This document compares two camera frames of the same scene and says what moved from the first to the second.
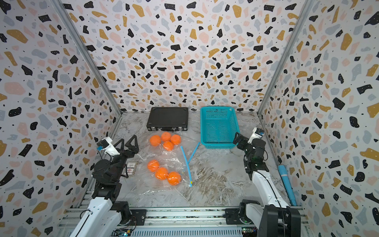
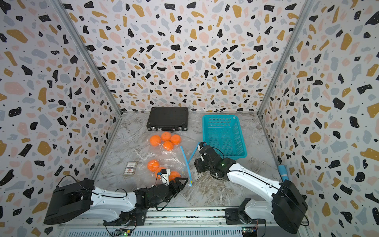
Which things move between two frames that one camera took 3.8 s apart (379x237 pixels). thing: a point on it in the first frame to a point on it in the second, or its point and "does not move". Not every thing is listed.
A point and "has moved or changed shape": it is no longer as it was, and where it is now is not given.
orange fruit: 152,165 does not move
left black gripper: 132,154 to 178,185
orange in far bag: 166,137 does not move
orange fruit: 174,178 does not move
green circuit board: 123,232 does not move
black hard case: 168,119 does not move
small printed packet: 131,168 does not move
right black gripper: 237,140 to 198,164
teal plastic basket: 218,127 has moved or changed shape
